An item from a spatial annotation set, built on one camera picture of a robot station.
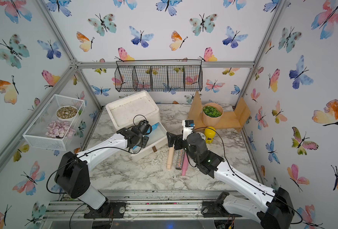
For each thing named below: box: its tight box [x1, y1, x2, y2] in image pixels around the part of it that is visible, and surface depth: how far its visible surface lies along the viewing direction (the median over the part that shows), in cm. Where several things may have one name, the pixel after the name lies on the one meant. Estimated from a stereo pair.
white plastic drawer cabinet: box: [105, 90, 169, 162], surface depth 88 cm
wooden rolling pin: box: [166, 139, 176, 170], surface depth 92 cm
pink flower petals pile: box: [45, 120, 76, 139], surface depth 65 cm
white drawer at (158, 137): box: [130, 121, 168, 158], surface depth 86 cm
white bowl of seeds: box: [55, 105, 79, 121], surface depth 73 cm
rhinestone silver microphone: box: [173, 148, 186, 171], surface depth 90 cm
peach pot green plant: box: [201, 102, 224, 127], surface depth 93 cm
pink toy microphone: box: [181, 151, 189, 177], surface depth 88 cm
